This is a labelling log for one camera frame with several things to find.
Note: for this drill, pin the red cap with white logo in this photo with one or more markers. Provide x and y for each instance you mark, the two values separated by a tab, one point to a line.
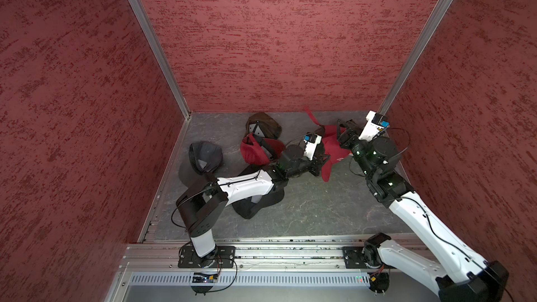
329	134

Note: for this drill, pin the left corner aluminium profile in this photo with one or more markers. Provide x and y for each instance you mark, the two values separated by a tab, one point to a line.
159	54

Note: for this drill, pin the dark brown cap back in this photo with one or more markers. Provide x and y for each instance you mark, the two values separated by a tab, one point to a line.
263	125

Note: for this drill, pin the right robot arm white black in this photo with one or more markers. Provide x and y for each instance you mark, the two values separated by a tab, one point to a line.
458	273

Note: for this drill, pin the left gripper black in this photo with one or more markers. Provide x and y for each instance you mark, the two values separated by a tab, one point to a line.
317	162

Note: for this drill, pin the black cap front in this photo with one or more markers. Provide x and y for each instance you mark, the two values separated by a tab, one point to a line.
249	207

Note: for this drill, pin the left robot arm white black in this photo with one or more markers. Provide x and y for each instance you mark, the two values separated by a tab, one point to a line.
201	206

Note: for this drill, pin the aluminium rail frame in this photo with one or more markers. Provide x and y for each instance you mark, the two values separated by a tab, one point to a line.
294	262

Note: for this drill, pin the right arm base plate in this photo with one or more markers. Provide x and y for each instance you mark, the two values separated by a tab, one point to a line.
360	258

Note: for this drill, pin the corner aluminium profile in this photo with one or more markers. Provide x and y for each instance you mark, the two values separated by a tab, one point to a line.
159	54
435	18

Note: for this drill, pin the dark grey cap left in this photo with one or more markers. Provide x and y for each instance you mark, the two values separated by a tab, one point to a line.
202	157

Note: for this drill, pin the right corner aluminium profile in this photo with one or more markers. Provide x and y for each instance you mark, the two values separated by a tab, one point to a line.
435	18

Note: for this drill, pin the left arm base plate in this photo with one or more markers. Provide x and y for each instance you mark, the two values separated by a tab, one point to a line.
221	258

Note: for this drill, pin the red cap back left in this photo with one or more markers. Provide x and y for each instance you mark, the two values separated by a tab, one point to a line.
260	151

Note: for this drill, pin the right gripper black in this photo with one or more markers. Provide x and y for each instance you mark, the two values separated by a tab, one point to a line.
349	132

